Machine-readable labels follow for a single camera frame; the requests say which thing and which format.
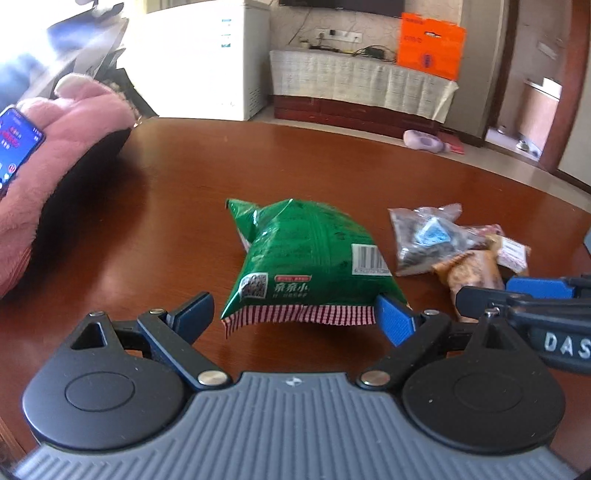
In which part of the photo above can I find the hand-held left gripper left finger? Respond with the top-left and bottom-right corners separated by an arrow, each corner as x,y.
65,292 -> 232,391

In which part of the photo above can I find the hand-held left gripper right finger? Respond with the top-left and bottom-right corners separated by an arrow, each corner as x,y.
355,295 -> 527,391

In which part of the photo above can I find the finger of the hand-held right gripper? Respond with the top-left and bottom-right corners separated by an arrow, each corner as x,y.
505,275 -> 591,302
455,285 -> 532,322

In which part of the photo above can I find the clear pastry packet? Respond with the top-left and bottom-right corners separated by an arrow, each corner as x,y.
431,249 -> 507,320

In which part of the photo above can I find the brown packet with white label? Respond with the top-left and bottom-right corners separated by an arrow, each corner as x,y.
485,233 -> 533,271

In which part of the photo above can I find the pink candy packet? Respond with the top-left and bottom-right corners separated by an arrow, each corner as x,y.
462,223 -> 504,241

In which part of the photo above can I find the clear bag of dark snacks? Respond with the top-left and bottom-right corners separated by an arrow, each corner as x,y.
388,202 -> 479,278

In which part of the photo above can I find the green snack bag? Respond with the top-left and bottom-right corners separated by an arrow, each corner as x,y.
221,198 -> 413,340

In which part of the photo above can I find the red floor mat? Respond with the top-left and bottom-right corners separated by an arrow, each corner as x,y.
438,131 -> 468,155

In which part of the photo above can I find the purple bottle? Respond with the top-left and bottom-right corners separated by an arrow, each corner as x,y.
403,130 -> 452,154

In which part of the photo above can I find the brown wooden door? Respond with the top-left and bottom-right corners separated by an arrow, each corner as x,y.
501,0 -> 522,139

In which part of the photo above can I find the grey refrigerator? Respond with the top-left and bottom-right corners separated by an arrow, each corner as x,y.
455,0 -> 509,149

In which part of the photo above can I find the cabinet with white cloth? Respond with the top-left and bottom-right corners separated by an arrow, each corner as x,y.
269,46 -> 459,140

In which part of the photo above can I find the smartphone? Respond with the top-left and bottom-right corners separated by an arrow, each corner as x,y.
0,105 -> 47,200

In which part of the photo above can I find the white chest freezer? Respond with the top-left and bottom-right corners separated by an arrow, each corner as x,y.
131,0 -> 271,121

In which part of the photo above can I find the orange cardboard box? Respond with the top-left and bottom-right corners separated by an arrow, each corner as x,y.
396,12 -> 468,80

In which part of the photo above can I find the black power adapter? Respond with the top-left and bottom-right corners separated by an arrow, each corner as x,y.
364,45 -> 399,62

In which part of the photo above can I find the white power strip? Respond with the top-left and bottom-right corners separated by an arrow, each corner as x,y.
316,28 -> 362,41

